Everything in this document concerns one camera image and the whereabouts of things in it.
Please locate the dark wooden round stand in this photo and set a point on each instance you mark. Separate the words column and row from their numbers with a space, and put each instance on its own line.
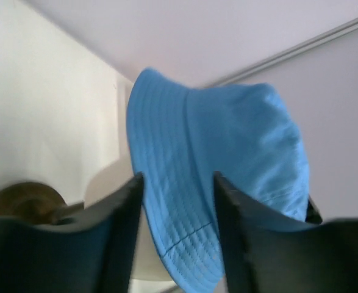
column 35, row 203

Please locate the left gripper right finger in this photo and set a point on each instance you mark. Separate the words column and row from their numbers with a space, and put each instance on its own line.
column 266, row 251

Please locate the right aluminium frame post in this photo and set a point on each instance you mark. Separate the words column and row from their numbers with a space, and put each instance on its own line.
column 287, row 54

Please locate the light blue bucket hat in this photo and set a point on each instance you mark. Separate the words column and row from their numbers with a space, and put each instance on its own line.
column 178, row 137

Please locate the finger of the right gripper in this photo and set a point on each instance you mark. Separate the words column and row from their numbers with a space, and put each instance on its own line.
column 313, row 215

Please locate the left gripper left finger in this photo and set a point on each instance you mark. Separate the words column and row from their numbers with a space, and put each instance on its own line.
column 91, row 250

